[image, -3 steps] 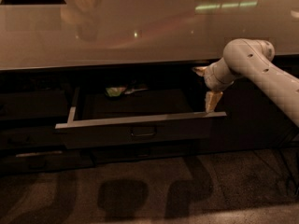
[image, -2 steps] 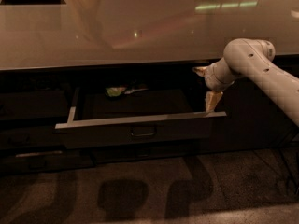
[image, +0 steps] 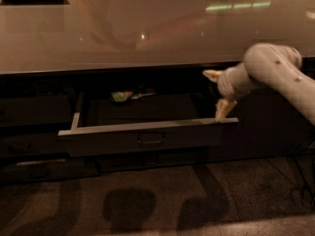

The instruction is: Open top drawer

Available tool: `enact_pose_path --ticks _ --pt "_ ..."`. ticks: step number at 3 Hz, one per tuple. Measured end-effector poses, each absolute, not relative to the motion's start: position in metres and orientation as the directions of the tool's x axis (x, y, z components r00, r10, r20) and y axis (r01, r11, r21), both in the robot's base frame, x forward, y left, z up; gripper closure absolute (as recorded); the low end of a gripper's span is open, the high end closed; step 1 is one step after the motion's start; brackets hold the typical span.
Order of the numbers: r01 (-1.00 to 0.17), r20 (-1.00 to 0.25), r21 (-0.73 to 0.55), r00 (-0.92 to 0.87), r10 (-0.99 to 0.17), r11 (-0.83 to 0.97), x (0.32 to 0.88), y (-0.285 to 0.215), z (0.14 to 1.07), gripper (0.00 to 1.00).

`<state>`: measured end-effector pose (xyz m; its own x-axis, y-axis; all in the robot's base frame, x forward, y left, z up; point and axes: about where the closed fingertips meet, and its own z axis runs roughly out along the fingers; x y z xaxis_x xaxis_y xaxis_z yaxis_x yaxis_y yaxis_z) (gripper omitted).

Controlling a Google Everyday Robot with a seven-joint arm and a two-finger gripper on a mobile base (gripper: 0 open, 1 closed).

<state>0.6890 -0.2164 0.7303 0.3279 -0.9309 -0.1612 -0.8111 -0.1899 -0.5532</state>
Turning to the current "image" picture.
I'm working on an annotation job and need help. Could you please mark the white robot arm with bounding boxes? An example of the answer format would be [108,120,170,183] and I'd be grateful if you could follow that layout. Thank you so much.
[203,43,315,125]

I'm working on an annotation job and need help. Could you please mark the green snack bag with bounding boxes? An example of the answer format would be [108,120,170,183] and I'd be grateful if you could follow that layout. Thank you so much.
[110,89,156,103]

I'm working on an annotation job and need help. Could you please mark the grey drawer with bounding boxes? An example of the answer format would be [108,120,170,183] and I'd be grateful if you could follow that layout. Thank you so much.
[58,92,238,156]
[0,158,99,185]
[96,149,205,172]
[0,95,72,128]
[0,133,66,158]

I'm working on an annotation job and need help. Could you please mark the grey cabinet door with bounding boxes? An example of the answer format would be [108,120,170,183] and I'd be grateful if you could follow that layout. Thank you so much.
[206,59,315,162]

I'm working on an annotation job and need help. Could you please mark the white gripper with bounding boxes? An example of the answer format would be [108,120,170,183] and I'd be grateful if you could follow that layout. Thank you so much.
[203,66,255,119]

